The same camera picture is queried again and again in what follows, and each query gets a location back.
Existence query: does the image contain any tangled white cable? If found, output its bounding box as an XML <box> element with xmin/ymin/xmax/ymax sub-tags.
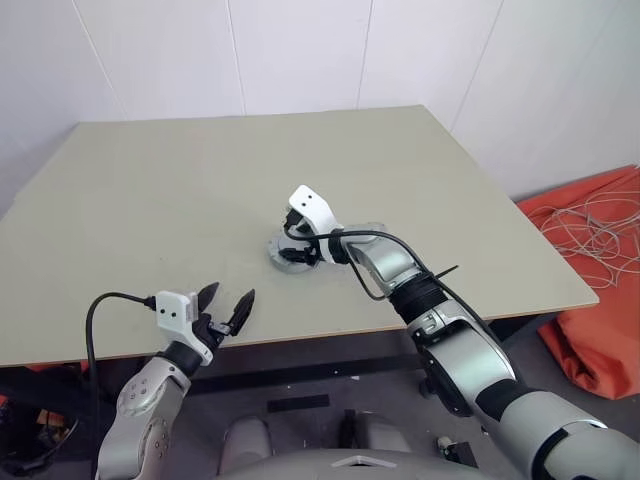
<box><xmin>528</xmin><ymin>186</ymin><xmax>640</xmax><ymax>290</ymax></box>

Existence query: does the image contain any round grey housing lid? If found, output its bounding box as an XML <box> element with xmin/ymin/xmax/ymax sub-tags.
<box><xmin>264</xmin><ymin>232</ymin><xmax>320</xmax><ymax>265</ymax></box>

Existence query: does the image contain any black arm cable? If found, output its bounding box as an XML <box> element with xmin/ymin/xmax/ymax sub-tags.
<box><xmin>85</xmin><ymin>291</ymin><xmax>159</xmax><ymax>480</ymax></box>
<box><xmin>284</xmin><ymin>226</ymin><xmax>517</xmax><ymax>372</ymax></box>

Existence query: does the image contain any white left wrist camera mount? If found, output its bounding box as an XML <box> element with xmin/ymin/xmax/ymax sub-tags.
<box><xmin>154</xmin><ymin>290</ymin><xmax>215</xmax><ymax>367</ymax></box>

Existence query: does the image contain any large orange bag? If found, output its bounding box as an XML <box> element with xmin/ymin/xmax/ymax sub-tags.
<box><xmin>514</xmin><ymin>166</ymin><xmax>640</xmax><ymax>401</ymax></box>

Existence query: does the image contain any black table frame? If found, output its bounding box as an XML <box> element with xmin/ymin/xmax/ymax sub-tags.
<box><xmin>188</xmin><ymin>319</ymin><xmax>434</xmax><ymax>397</ymax></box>

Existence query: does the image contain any black tape strip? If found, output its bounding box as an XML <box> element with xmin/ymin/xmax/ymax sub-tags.
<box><xmin>266</xmin><ymin>394</ymin><xmax>332</xmax><ymax>414</ymax></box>

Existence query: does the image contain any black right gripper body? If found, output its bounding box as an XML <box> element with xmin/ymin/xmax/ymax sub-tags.
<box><xmin>282</xmin><ymin>207</ymin><xmax>322</xmax><ymax>251</ymax></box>

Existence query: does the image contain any orange cloth under table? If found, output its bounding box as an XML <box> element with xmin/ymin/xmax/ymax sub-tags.
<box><xmin>23</xmin><ymin>361</ymin><xmax>90</xmax><ymax>375</ymax></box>

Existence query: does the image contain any grey rounded robot leg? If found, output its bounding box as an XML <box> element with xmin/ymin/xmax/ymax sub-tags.
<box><xmin>218</xmin><ymin>416</ymin><xmax>275</xmax><ymax>472</ymax></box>
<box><xmin>341</xmin><ymin>409</ymin><xmax>410</xmax><ymax>455</ymax></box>

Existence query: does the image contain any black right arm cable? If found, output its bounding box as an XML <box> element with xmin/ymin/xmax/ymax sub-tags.
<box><xmin>284</xmin><ymin>226</ymin><xmax>517</xmax><ymax>372</ymax></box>

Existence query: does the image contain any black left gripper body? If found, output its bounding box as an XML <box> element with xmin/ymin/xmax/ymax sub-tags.
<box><xmin>191</xmin><ymin>315</ymin><xmax>234</xmax><ymax>355</ymax></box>

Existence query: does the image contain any grey robot torso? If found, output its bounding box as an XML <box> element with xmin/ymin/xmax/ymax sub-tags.
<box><xmin>217</xmin><ymin>446</ymin><xmax>484</xmax><ymax>480</ymax></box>

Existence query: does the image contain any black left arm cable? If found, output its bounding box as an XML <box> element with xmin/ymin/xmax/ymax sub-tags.
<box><xmin>85</xmin><ymin>291</ymin><xmax>159</xmax><ymax>480</ymax></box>

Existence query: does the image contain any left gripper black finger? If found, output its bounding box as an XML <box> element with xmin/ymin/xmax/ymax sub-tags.
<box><xmin>196</xmin><ymin>281</ymin><xmax>222</xmax><ymax>315</ymax></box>
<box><xmin>229</xmin><ymin>288</ymin><xmax>258</xmax><ymax>336</ymax></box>

